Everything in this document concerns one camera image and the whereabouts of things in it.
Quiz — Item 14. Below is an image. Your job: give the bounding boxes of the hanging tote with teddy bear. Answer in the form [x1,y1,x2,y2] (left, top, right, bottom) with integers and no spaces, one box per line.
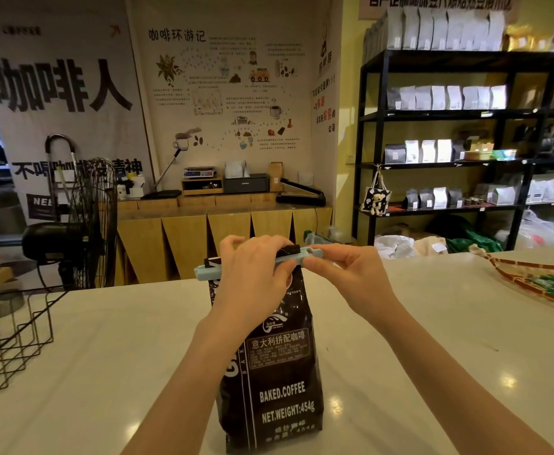
[360,171,393,217]

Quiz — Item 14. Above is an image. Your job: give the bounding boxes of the small wooden box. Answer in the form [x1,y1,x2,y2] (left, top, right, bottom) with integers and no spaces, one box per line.
[181,176,225,197]

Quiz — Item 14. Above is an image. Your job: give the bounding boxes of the black wire basket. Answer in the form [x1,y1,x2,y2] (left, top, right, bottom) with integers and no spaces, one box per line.
[0,285,70,416]

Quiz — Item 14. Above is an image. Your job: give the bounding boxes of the black cash drawer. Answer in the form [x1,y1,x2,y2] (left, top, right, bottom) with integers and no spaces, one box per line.
[222,173,271,194]

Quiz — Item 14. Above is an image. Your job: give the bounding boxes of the narrow white wall poster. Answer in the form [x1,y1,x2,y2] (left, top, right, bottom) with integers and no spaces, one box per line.
[309,19,343,195]

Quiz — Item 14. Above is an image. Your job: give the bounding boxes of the black heat sealer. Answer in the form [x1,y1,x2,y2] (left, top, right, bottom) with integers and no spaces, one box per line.
[275,178,328,207]

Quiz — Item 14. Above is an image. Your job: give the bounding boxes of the light blue sealing clip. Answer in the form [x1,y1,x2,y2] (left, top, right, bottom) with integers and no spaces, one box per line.
[194,247,324,283]

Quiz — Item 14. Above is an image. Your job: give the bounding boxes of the white plastic sack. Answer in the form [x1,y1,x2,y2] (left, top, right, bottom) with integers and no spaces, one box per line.
[374,235,418,260]

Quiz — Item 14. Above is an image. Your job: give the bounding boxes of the green plastic bag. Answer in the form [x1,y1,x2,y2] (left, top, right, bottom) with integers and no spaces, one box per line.
[447,230,503,254]

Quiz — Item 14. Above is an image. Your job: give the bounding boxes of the gold foil bags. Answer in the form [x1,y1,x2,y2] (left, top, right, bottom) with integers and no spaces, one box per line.
[504,24,554,53]

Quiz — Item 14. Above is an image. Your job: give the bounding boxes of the black coffee bean bag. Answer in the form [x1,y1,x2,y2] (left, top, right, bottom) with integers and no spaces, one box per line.
[204,245,325,454]

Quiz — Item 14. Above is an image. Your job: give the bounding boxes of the banner above shelf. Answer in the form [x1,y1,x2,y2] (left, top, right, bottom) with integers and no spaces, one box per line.
[358,0,515,20]

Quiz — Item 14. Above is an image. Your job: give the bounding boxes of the woven bamboo tray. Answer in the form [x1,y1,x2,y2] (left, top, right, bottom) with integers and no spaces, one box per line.
[469,251,554,313]

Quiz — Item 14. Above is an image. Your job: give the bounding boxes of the wooden counter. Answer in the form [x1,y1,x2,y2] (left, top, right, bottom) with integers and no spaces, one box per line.
[115,191,334,286]

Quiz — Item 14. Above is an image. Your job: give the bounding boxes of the row of short white bags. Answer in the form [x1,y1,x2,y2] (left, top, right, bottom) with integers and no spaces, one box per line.
[386,84,508,111]

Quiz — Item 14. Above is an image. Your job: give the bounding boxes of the row of tall white bags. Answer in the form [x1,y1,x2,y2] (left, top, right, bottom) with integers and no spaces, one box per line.
[363,6,508,58]

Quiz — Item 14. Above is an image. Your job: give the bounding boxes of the person's left hand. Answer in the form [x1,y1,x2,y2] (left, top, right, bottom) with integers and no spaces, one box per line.
[205,235,297,325]

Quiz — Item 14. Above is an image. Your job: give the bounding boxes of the brown paper bag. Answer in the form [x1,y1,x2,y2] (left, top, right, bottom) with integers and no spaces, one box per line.
[268,161,285,193]

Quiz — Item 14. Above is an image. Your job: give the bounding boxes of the illustrated coffee wall poster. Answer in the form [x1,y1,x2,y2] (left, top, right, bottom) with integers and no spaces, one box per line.
[130,0,322,195]

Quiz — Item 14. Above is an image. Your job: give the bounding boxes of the white banner with black lettering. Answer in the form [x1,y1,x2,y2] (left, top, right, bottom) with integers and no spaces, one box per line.
[0,0,157,223]

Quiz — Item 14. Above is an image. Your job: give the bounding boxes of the person's right forearm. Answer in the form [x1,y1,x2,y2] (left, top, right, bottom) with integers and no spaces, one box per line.
[368,298,554,455]

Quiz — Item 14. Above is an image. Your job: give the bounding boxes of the clear plastic bags heap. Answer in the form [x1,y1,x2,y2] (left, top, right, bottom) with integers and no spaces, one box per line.
[518,207,554,252]

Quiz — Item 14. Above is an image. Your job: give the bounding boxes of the black desk lamp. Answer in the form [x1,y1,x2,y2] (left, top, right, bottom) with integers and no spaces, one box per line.
[140,128,203,201]

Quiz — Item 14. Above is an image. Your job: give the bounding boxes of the black metal shelf rack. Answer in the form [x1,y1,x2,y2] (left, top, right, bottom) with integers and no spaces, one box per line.
[352,48,554,252]

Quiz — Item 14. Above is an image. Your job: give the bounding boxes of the white pouch bags on drawer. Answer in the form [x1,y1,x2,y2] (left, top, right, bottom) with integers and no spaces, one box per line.
[224,159,251,179]

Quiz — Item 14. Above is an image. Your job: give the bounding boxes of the person's right hand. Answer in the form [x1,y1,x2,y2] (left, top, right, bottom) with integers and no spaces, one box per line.
[302,243,402,328]

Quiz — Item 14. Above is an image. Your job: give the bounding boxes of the black standing fan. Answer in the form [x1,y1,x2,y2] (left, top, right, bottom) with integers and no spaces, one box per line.
[21,157,119,292]

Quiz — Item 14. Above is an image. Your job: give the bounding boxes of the grey and white pouches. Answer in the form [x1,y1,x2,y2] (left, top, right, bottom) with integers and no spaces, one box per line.
[475,183,518,206]

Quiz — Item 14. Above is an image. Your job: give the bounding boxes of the person's left forearm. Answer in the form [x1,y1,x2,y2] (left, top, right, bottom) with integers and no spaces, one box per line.
[121,313,261,455]

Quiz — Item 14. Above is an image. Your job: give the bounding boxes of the silver hand trolley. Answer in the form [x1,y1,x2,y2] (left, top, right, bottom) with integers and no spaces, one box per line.
[45,133,80,224]

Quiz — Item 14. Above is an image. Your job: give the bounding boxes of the group of white labelled bags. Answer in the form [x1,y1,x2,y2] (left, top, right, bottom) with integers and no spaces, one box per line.
[525,173,554,204]

